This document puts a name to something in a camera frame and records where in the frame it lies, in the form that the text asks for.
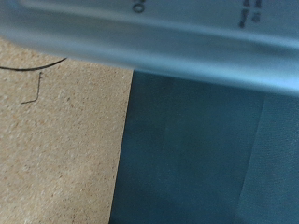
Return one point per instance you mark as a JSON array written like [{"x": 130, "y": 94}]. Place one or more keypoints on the silver toaster oven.
[{"x": 155, "y": 40}]

